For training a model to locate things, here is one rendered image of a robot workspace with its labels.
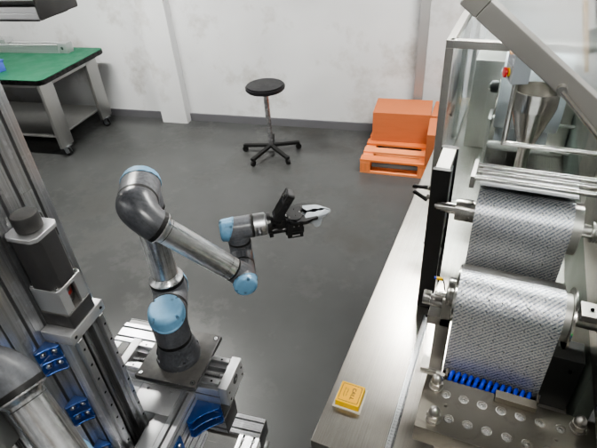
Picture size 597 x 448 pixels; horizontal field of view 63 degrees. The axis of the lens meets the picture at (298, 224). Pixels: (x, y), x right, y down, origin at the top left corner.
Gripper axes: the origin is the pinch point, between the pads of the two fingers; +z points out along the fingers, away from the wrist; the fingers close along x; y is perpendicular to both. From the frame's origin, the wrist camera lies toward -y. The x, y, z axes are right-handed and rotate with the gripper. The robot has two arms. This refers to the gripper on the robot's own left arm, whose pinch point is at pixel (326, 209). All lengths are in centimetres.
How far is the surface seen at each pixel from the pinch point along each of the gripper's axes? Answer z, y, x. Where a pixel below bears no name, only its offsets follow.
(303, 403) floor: -12, 124, 3
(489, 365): 29, 7, 60
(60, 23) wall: -185, 84, -439
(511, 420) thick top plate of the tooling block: 29, 11, 73
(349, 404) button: -6, 24, 55
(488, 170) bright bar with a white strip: 40, -25, 21
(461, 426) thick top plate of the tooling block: 17, 11, 72
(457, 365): 23, 11, 56
